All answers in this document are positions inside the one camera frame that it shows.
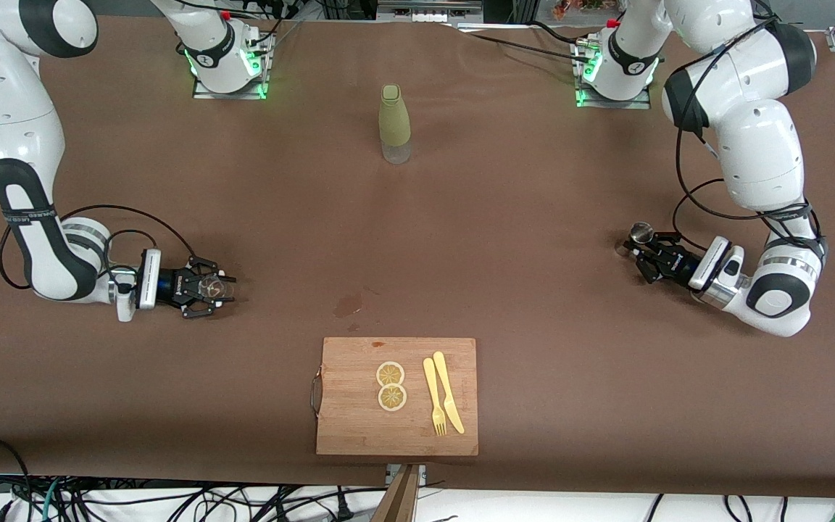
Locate clear glass beaker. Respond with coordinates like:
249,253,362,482
198,274,234,302

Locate steel jigger measuring cup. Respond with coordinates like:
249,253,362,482
615,222,655,258

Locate bamboo cutting board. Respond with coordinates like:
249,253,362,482
310,337,480,457

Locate yellow plastic knife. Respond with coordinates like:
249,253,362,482
433,351,465,435

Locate green sleeved glass bottle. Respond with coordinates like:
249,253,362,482
378,84,412,165

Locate yellow plastic fork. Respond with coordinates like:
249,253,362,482
423,357,448,437

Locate grey equipment rack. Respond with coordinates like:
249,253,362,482
378,0,483,22

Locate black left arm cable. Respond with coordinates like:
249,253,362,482
671,14,831,251

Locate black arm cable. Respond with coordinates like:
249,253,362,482
0,205,197,291
671,14,831,251

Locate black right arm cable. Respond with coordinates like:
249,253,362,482
0,205,197,291

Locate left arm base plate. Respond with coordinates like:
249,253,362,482
573,40,652,109

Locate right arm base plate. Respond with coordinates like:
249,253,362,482
191,33,273,101

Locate black table cable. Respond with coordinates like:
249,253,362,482
470,33,596,65
530,20,592,46

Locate aluminium profile post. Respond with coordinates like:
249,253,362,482
370,464,427,522

